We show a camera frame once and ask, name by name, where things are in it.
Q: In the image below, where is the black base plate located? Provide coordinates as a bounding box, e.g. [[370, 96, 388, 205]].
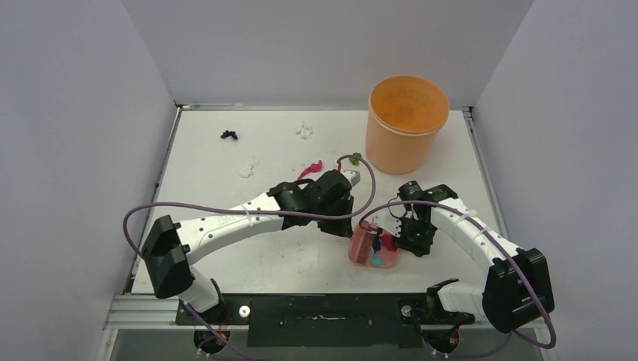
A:
[[201, 293, 475, 348]]

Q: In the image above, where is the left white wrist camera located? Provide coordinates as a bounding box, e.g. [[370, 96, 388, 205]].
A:
[[341, 170, 361, 188]]

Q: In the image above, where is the white paper scrap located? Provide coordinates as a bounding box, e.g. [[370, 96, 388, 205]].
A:
[[295, 122, 314, 140], [238, 158, 260, 179]]

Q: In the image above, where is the pink plastic hand brush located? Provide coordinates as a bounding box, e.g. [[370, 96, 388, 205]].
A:
[[355, 228, 381, 264]]

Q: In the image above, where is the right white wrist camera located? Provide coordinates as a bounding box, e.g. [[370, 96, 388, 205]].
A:
[[375, 216, 402, 238]]

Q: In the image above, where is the green paper scrap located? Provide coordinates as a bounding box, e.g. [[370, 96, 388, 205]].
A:
[[349, 152, 362, 166]]

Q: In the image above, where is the white paper scrap left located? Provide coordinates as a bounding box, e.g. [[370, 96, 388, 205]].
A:
[[238, 158, 260, 179]]

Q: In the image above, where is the cyan paper scrap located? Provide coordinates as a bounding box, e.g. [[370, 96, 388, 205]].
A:
[[369, 253, 384, 267]]

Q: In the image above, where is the white paper scrap far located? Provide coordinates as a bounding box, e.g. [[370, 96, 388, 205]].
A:
[[295, 122, 314, 140]]

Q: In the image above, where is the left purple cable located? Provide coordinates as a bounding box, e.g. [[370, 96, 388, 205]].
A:
[[122, 154, 378, 361]]

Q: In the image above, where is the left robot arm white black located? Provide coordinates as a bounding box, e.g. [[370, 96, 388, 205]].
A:
[[141, 170, 360, 324]]

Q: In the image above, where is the purple cable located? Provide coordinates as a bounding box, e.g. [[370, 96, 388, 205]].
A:
[[357, 200, 558, 350], [122, 154, 378, 361]]

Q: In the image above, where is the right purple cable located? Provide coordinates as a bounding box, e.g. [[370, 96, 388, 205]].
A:
[[357, 200, 558, 350]]

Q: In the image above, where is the magenta paper scrap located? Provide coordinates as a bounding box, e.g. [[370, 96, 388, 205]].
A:
[[379, 232, 396, 252], [297, 160, 324, 181]]

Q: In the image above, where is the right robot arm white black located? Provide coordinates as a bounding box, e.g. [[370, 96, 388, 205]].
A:
[[394, 180, 554, 333]]

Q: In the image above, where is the dark blue paper scrap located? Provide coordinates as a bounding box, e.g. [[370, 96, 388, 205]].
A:
[[372, 236, 381, 253]]

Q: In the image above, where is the pink plastic dustpan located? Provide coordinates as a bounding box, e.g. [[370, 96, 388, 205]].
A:
[[348, 221, 398, 268]]

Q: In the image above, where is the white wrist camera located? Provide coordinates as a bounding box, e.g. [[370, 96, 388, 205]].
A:
[[375, 216, 402, 238], [341, 170, 361, 188]]

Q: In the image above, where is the black paper scrap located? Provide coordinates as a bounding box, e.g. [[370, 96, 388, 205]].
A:
[[220, 130, 238, 141]]

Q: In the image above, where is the orange plastic bucket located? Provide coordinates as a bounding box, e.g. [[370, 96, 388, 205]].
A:
[[365, 75, 450, 174]]

